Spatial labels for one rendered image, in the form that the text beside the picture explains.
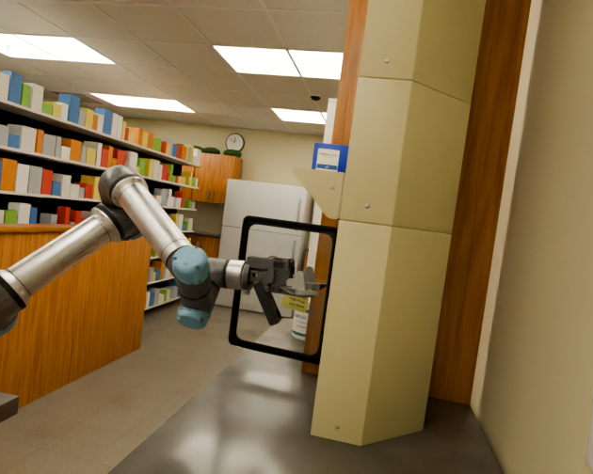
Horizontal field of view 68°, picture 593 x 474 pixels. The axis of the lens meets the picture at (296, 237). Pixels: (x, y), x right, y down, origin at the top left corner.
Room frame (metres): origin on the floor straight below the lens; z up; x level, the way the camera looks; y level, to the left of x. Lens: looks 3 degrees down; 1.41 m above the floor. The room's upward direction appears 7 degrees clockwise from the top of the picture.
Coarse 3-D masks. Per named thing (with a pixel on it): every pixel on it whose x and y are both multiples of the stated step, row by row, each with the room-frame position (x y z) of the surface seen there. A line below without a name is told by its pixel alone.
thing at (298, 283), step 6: (300, 276) 1.02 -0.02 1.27; (288, 282) 1.04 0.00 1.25; (294, 282) 1.03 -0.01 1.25; (300, 282) 1.01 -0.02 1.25; (294, 288) 1.02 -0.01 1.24; (300, 288) 1.01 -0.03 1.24; (306, 288) 1.01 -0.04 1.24; (300, 294) 1.00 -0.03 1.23; (306, 294) 1.00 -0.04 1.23; (312, 294) 1.00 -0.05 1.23
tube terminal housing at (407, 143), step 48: (384, 96) 0.91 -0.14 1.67; (432, 96) 0.94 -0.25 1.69; (384, 144) 0.91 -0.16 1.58; (432, 144) 0.95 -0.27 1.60; (384, 192) 0.91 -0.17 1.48; (432, 192) 0.97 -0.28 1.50; (336, 240) 0.93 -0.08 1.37; (384, 240) 0.91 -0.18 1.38; (432, 240) 0.98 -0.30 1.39; (336, 288) 0.92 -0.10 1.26; (384, 288) 0.91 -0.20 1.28; (432, 288) 0.99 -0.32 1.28; (336, 336) 0.92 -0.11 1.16; (384, 336) 0.92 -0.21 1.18; (432, 336) 1.01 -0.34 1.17; (336, 384) 0.92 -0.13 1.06; (384, 384) 0.93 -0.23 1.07; (336, 432) 0.91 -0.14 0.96; (384, 432) 0.94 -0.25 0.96
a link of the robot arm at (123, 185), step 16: (112, 176) 1.10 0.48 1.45; (128, 176) 1.10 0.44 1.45; (112, 192) 1.09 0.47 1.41; (128, 192) 1.08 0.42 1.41; (144, 192) 1.08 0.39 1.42; (128, 208) 1.06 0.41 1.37; (144, 208) 1.04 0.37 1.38; (160, 208) 1.06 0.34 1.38; (144, 224) 1.02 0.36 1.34; (160, 224) 1.01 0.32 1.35; (160, 240) 0.98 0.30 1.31; (176, 240) 0.98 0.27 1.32; (160, 256) 0.98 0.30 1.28; (176, 256) 0.92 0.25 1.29; (192, 256) 0.93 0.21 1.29; (176, 272) 0.92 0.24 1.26; (192, 272) 0.91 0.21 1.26; (208, 272) 0.95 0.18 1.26; (192, 288) 0.94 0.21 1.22; (208, 288) 0.98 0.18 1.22
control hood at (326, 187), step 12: (300, 168) 0.95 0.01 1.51; (300, 180) 0.94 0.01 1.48; (312, 180) 0.94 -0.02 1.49; (324, 180) 0.93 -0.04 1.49; (336, 180) 0.93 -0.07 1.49; (312, 192) 0.94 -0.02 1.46; (324, 192) 0.93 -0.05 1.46; (336, 192) 0.93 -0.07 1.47; (324, 204) 0.93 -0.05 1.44; (336, 204) 0.93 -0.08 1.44; (336, 216) 0.93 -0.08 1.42
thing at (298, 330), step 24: (264, 240) 1.29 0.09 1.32; (288, 240) 1.27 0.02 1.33; (312, 240) 1.25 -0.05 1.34; (312, 264) 1.25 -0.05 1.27; (240, 312) 1.31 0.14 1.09; (288, 312) 1.27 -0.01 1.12; (312, 312) 1.25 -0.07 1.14; (240, 336) 1.30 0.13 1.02; (264, 336) 1.28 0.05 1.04; (288, 336) 1.26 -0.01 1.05; (312, 336) 1.24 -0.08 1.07
